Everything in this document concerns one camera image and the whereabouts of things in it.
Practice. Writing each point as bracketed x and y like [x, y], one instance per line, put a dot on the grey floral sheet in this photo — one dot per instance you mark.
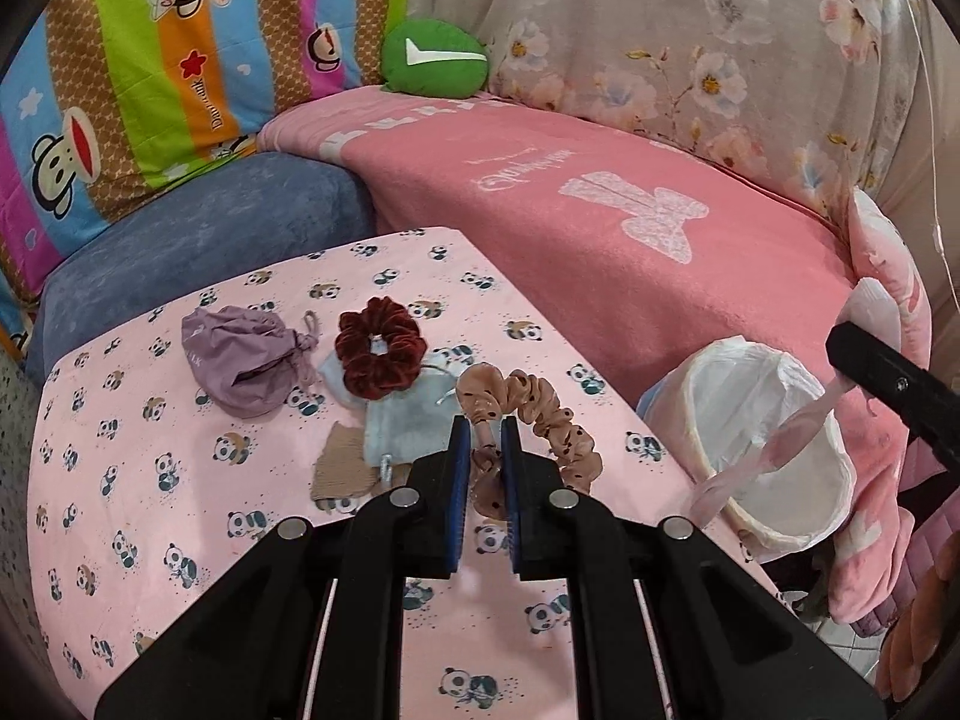
[807, 98]

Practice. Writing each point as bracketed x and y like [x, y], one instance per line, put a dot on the green checkmark cushion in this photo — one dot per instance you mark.
[434, 59]

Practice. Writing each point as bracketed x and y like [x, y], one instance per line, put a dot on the pink patterned pillow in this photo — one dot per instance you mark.
[877, 251]

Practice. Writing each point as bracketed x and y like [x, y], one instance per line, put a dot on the light blue small sock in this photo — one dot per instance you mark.
[331, 372]

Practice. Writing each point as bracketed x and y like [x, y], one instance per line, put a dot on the pink bed blanket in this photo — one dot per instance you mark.
[580, 246]

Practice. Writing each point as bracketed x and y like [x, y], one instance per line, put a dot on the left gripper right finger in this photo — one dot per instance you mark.
[665, 623]

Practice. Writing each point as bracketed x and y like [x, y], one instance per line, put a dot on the pink fabric piece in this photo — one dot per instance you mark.
[870, 308]

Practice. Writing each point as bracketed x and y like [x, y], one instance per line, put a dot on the beige spotted scrunchie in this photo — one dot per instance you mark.
[485, 396]

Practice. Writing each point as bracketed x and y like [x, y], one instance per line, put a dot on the white-lined trash bin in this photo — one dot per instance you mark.
[720, 406]

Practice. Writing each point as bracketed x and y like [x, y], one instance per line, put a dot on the purple drawstring pouch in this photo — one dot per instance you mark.
[248, 360]

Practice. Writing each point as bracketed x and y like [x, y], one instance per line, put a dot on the light blue drawstring bag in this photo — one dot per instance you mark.
[409, 424]

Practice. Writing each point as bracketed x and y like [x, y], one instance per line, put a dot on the pink panda print cloth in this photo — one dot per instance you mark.
[142, 492]

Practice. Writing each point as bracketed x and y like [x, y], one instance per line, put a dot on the blue velvet cushion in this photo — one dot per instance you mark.
[250, 213]

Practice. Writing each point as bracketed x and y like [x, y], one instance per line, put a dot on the dark red velvet scrunchie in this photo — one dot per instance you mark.
[380, 349]

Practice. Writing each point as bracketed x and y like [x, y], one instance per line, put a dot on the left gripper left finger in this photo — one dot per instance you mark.
[308, 623]

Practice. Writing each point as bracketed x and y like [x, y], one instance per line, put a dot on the colourful monkey print quilt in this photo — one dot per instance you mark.
[108, 103]

